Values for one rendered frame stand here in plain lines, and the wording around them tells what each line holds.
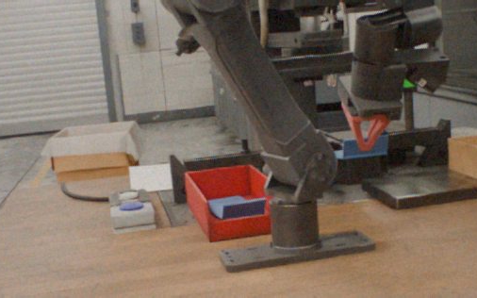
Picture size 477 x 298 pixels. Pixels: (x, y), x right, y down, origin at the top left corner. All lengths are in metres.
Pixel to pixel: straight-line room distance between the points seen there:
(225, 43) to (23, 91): 9.77
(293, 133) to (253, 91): 0.08
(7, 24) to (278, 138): 9.78
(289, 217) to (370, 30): 0.27
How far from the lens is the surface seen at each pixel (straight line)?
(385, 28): 1.00
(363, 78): 1.02
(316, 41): 1.30
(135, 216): 1.16
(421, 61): 1.04
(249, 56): 0.88
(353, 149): 1.10
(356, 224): 1.09
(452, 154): 1.38
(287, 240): 0.94
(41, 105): 10.58
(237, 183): 1.30
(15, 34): 10.58
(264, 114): 0.89
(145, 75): 10.52
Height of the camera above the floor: 1.20
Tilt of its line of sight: 12 degrees down
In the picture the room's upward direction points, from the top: 5 degrees counter-clockwise
